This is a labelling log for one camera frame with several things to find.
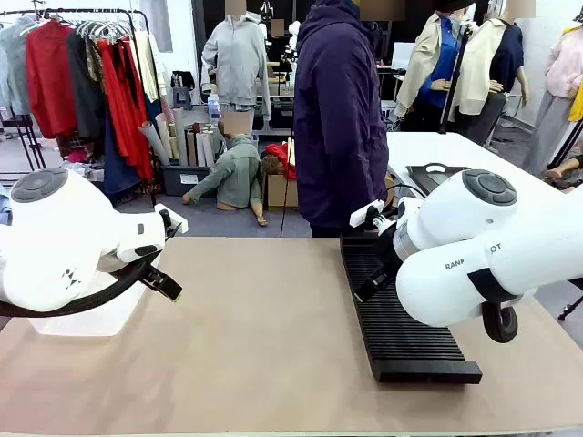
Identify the clear plastic storage box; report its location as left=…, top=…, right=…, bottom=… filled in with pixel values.
left=26, top=254, right=160, bottom=338

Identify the grey blue sweater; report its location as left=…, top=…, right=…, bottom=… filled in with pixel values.
left=0, top=16, right=34, bottom=116

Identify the long red dress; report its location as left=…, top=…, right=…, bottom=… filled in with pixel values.
left=97, top=39, right=154, bottom=181

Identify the red jacket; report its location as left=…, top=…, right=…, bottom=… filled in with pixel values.
left=25, top=20, right=79, bottom=140

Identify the black clothes rack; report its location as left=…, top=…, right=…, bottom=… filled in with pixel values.
left=0, top=7, right=159, bottom=208

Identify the red cloth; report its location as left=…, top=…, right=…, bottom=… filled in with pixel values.
left=265, top=142, right=297, bottom=179

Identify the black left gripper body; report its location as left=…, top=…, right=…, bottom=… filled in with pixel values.
left=136, top=259, right=161, bottom=286

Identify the mannequin pink top grey skirt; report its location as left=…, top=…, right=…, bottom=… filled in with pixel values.
left=521, top=25, right=583, bottom=177

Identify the mannequin in grey hoodie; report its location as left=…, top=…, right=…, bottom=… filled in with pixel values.
left=199, top=8, right=273, bottom=122

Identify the grey storage bin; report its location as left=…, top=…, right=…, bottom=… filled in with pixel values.
left=161, top=163, right=218, bottom=198

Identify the mannequin beige coat blue shirt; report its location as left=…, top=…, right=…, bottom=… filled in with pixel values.
left=394, top=0, right=477, bottom=120

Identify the yellow garment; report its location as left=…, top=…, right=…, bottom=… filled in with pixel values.
left=563, top=25, right=583, bottom=124

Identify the navy blue garment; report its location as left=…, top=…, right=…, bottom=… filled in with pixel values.
left=103, top=108, right=143, bottom=193

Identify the person in purple jacket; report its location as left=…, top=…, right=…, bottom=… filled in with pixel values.
left=293, top=0, right=391, bottom=239

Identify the black slotted PCB rack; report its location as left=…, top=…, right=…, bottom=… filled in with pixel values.
left=339, top=234, right=483, bottom=385

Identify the black tripod pole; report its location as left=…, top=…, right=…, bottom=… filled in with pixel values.
left=438, top=20, right=476, bottom=136

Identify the white table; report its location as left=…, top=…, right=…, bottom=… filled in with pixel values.
left=385, top=130, right=568, bottom=201

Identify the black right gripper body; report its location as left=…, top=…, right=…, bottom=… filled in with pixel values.
left=375, top=227, right=404, bottom=279

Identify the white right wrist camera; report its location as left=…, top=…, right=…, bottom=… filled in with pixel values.
left=349, top=198, right=384, bottom=229

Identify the cream garment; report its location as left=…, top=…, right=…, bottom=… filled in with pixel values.
left=133, top=29, right=168, bottom=104

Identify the mannequin cream jacket navy dress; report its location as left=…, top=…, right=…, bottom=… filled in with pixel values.
left=457, top=7, right=530, bottom=147

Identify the mannequin torso green jacket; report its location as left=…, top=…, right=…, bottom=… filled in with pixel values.
left=181, top=111, right=271, bottom=227

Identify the dark grey coat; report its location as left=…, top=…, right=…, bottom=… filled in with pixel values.
left=66, top=30, right=108, bottom=143

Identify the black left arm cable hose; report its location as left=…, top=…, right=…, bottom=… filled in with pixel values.
left=0, top=252, right=163, bottom=319

